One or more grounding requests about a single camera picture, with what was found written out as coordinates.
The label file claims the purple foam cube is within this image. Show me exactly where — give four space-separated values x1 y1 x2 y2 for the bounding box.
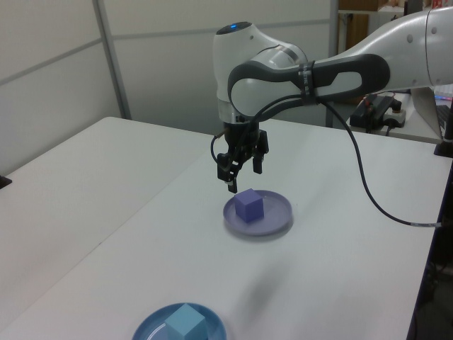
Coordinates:
234 188 265 225

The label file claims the grey metal partition post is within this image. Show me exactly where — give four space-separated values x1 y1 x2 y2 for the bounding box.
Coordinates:
93 0 132 120

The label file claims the blue plastic plate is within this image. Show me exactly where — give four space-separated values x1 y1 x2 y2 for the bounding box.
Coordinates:
131 302 228 340

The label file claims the cyan foam cube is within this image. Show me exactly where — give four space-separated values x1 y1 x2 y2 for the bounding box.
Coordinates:
165 303 207 340

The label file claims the black control box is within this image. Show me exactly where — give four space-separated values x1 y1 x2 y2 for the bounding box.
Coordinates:
349 94 392 132

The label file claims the purple plastic plate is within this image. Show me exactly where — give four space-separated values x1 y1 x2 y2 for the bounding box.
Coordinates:
222 190 295 238

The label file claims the emergency stop button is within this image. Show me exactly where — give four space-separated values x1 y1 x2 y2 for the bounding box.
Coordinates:
388 100 406 128

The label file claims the white side desk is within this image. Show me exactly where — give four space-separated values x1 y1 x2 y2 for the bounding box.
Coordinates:
348 91 445 145

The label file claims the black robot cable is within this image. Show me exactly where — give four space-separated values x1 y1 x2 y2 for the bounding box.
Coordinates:
210 94 443 230

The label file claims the grey laptop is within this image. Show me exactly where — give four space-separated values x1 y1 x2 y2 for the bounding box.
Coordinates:
410 84 453 140

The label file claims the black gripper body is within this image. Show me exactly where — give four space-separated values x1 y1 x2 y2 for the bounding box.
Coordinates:
222 122 261 159

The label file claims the black cable strap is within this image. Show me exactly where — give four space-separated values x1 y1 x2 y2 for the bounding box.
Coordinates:
297 60 319 106

